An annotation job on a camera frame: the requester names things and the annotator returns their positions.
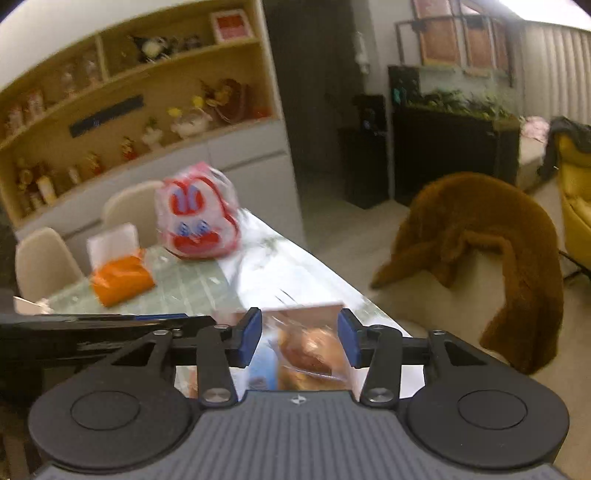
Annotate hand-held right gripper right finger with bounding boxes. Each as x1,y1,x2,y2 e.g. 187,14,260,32
336,308,500,409

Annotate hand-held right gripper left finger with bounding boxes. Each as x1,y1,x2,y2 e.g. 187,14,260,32
108,307,264,409

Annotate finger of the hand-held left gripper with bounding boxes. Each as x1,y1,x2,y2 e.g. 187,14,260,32
133,313,212,334

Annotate clear round bun packet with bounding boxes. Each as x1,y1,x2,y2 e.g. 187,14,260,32
272,318,352,394

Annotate pink cardboard box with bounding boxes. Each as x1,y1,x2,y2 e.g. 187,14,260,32
175,302,428,400

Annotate orange tissue box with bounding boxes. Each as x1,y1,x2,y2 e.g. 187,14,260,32
90,255,156,308

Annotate green checked tablecloth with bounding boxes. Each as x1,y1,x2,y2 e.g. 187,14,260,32
46,208,413,398

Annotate beige chair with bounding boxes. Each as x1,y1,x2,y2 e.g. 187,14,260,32
102,181,168,250
16,227,86,301

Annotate white tissue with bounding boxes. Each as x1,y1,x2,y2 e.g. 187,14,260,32
87,223,142,269

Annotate white red rabbit-face bag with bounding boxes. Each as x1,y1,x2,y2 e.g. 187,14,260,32
154,161,243,262

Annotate white vase with plant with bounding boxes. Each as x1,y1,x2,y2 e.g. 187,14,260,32
141,117,165,149

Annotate black water dispenser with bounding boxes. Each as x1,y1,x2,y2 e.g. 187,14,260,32
338,95,392,209

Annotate black tank cabinet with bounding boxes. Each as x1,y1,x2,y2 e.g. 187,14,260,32
392,104,521,209

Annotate black digital clock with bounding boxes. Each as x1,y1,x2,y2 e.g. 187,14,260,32
69,95,144,137

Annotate lion plush toy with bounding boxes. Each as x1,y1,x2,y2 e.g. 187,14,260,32
200,78,254,124

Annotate wooden shelf unit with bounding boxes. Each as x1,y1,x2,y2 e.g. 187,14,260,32
0,0,283,228

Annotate yellow armchair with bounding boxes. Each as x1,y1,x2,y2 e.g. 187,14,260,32
551,129,591,278

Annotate glass fish tank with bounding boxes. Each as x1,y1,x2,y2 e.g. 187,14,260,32
388,65,523,121

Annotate black plush toy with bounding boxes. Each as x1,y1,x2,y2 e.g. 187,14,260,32
129,34,177,64

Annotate dark patterned garment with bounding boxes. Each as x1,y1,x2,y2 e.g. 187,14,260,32
537,116,591,182

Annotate red framed picture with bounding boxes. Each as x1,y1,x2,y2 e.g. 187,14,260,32
210,9,256,43

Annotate white pleated curtain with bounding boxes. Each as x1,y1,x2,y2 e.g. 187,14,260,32
518,21,591,121

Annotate white wall fixture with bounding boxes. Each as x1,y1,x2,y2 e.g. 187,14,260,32
357,30,371,75

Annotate black framed wall panels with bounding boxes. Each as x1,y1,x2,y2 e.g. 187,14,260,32
394,0,516,75

